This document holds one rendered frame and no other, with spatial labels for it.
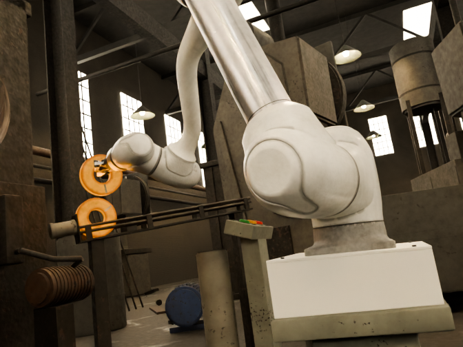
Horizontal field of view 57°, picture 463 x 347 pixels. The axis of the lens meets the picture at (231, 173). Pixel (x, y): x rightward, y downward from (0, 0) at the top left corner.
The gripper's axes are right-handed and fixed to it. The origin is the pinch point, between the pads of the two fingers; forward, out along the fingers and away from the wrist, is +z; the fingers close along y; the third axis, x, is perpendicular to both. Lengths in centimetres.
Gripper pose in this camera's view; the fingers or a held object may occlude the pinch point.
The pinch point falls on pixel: (100, 171)
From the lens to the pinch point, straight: 167.8
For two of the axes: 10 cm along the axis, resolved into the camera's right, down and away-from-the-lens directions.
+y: 8.3, -0.1, 5.5
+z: -5.4, 1.8, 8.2
